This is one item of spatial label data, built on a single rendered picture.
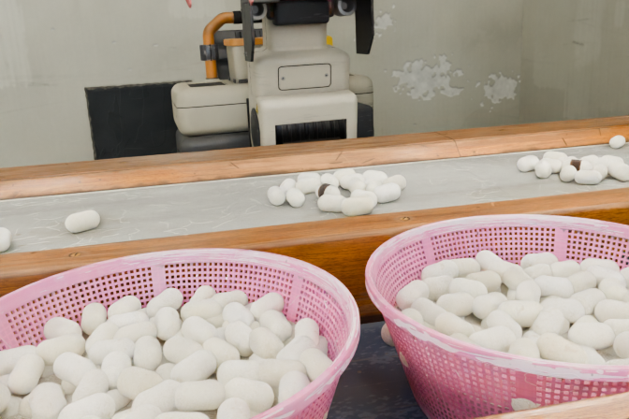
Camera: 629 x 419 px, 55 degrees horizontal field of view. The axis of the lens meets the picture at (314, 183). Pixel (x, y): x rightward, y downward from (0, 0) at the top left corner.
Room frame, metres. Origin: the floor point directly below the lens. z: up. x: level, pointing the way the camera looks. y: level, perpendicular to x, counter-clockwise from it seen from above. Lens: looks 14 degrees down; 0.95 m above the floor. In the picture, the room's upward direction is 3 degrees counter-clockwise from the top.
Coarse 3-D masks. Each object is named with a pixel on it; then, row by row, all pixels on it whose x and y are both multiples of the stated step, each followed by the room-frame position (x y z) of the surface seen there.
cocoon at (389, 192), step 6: (378, 186) 0.70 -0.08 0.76; (384, 186) 0.70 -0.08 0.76; (390, 186) 0.70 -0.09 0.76; (396, 186) 0.71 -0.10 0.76; (378, 192) 0.69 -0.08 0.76; (384, 192) 0.69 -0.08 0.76; (390, 192) 0.70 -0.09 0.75; (396, 192) 0.70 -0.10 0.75; (378, 198) 0.69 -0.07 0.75; (384, 198) 0.69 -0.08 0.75; (390, 198) 0.70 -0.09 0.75; (396, 198) 0.70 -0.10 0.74
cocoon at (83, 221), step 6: (90, 210) 0.66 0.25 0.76; (72, 216) 0.64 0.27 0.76; (78, 216) 0.64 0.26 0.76; (84, 216) 0.65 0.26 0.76; (90, 216) 0.65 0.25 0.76; (96, 216) 0.65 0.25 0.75; (66, 222) 0.64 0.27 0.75; (72, 222) 0.64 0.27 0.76; (78, 222) 0.64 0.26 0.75; (84, 222) 0.64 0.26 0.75; (90, 222) 0.65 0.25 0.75; (96, 222) 0.65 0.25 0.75; (72, 228) 0.64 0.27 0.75; (78, 228) 0.64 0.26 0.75; (84, 228) 0.64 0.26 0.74; (90, 228) 0.65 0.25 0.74
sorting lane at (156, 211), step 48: (624, 144) 0.96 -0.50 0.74; (96, 192) 0.82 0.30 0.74; (144, 192) 0.81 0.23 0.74; (192, 192) 0.80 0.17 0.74; (240, 192) 0.78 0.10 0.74; (432, 192) 0.74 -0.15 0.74; (480, 192) 0.73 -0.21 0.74; (528, 192) 0.72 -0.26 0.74; (576, 192) 0.71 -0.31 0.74; (48, 240) 0.62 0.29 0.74; (96, 240) 0.61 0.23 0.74
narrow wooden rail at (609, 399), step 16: (576, 400) 0.26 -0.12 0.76; (592, 400) 0.26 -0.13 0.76; (608, 400) 0.26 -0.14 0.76; (624, 400) 0.26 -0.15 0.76; (496, 416) 0.25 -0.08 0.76; (512, 416) 0.25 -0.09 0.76; (528, 416) 0.25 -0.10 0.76; (544, 416) 0.25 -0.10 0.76; (560, 416) 0.25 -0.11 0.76; (576, 416) 0.25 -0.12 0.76; (592, 416) 0.25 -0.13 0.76; (608, 416) 0.25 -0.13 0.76; (624, 416) 0.25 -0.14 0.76
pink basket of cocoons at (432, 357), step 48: (432, 240) 0.52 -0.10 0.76; (528, 240) 0.53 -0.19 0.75; (576, 240) 0.51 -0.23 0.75; (624, 240) 0.49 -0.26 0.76; (384, 288) 0.45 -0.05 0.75; (432, 336) 0.32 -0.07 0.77; (432, 384) 0.35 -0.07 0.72; (480, 384) 0.32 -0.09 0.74; (528, 384) 0.30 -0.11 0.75; (576, 384) 0.29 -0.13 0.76; (624, 384) 0.28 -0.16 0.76
